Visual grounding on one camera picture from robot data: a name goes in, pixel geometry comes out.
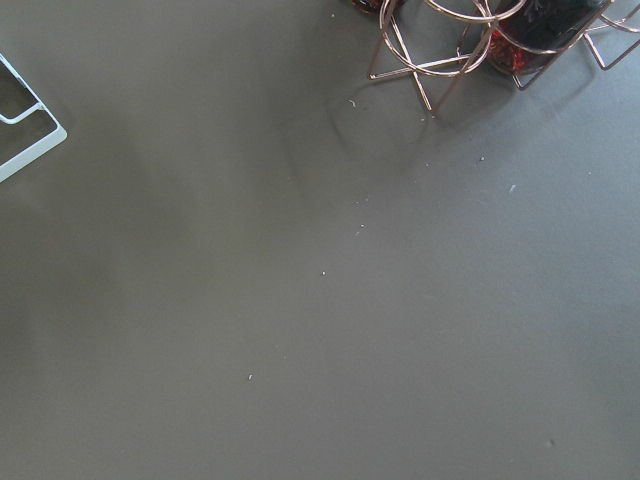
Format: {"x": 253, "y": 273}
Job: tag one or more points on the cream rabbit tray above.
{"x": 28, "y": 128}

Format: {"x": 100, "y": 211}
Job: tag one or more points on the copper wire bottle rack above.
{"x": 436, "y": 79}

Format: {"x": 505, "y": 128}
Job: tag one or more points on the tea bottle front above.
{"x": 521, "y": 44}

